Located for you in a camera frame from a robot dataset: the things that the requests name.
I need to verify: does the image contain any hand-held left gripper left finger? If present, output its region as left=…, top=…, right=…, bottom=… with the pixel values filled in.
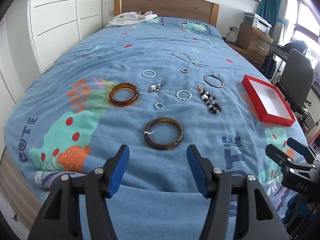
left=27, top=144, right=130, bottom=240

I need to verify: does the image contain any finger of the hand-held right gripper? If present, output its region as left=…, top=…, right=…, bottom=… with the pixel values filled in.
left=265, top=144, right=295, bottom=170
left=287, top=137, right=314, bottom=157

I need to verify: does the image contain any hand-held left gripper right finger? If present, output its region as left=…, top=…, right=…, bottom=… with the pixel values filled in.
left=186, top=144, right=292, bottom=240

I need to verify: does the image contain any brown bangle with white tag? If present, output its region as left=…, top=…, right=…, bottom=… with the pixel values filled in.
left=144, top=117, right=184, bottom=150

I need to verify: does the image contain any red jewelry box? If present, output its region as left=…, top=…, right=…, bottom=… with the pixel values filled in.
left=241, top=74, right=296, bottom=127

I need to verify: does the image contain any person's right hand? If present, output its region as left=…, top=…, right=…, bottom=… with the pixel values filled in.
left=284, top=195, right=314, bottom=228

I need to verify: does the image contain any amber bangle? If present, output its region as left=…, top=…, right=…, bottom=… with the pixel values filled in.
left=109, top=82, right=139, bottom=107

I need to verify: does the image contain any grey office chair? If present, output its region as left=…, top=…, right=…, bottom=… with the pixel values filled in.
left=274, top=48, right=317, bottom=117

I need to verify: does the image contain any silver metal watch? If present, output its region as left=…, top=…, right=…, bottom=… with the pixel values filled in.
left=147, top=82, right=164, bottom=93

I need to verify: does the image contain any thin silver bangle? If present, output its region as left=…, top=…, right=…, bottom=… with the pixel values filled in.
left=203, top=74, right=224, bottom=88

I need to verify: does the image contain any dark bag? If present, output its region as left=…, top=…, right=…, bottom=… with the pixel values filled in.
left=284, top=41, right=309, bottom=55

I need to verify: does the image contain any wooden dresser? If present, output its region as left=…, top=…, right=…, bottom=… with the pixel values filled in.
left=236, top=23, right=274, bottom=67

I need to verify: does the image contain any white printer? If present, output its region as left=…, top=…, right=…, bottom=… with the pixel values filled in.
left=252, top=14, right=272, bottom=35

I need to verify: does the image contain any window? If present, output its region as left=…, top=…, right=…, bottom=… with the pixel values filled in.
left=287, top=0, right=320, bottom=45

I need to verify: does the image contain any blue printed blanket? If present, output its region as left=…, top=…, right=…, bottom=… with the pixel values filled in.
left=4, top=16, right=312, bottom=240

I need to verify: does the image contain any teal curtain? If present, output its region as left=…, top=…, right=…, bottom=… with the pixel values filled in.
left=257, top=0, right=288, bottom=45

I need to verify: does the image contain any white clothing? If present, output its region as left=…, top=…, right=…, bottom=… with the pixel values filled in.
left=106, top=11, right=158, bottom=28

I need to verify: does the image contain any white wardrobe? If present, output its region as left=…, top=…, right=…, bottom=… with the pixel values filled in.
left=27, top=0, right=105, bottom=74

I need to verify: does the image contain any wooden headboard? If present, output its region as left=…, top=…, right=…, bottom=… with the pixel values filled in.
left=114, top=0, right=220, bottom=27

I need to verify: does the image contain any black and white bead bracelet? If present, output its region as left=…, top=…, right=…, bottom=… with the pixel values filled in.
left=197, top=84, right=222, bottom=114

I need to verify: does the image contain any silver beaded necklace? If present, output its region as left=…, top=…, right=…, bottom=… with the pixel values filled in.
left=172, top=52, right=207, bottom=68

